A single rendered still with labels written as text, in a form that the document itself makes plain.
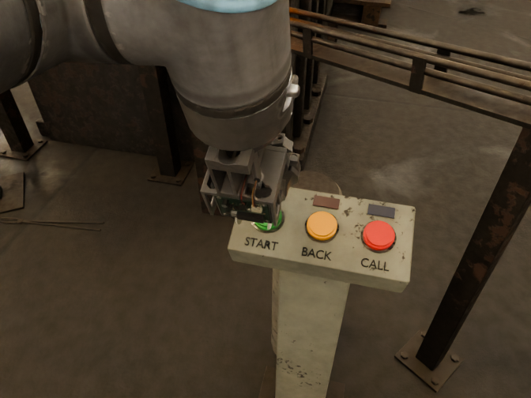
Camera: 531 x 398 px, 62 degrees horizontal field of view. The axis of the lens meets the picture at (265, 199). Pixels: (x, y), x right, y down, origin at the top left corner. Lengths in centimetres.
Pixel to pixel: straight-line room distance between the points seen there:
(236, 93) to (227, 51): 4
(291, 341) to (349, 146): 113
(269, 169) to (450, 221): 119
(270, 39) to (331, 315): 49
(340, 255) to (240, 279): 73
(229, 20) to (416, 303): 113
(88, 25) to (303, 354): 65
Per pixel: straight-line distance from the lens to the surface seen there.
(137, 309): 128
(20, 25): 26
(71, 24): 30
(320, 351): 79
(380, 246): 59
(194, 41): 27
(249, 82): 29
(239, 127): 32
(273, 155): 43
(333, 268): 58
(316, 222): 59
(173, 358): 118
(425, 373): 120
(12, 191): 177
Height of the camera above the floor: 103
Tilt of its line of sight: 43 degrees down
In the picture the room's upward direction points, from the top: straight up
